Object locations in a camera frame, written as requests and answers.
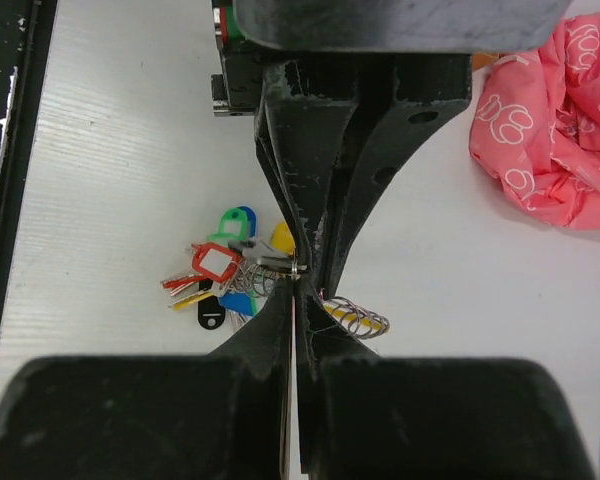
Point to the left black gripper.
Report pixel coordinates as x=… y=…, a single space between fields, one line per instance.
x=306 y=105

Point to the crumpled pink cloth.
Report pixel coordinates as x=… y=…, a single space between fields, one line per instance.
x=536 y=128

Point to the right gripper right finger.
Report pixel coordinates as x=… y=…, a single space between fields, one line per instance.
x=337 y=397

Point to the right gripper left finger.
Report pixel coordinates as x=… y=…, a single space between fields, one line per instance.
x=256 y=418

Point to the keyring bunch with colourful tags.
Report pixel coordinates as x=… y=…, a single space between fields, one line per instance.
x=227 y=278

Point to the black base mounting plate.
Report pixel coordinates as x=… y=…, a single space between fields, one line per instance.
x=26 y=29

